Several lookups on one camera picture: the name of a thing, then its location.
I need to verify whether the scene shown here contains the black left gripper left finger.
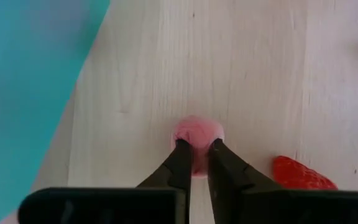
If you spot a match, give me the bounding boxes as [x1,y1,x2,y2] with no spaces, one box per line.
[136,138,194,224]

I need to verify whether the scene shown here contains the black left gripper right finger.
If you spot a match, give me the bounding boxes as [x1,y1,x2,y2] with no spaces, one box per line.
[208,138,285,224]

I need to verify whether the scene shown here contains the red plastic strawberry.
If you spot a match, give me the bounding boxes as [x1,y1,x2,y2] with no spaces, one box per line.
[272,155,339,190]

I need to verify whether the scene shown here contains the teal translucent plastic container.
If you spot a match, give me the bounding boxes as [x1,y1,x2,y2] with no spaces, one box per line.
[0,0,111,224]

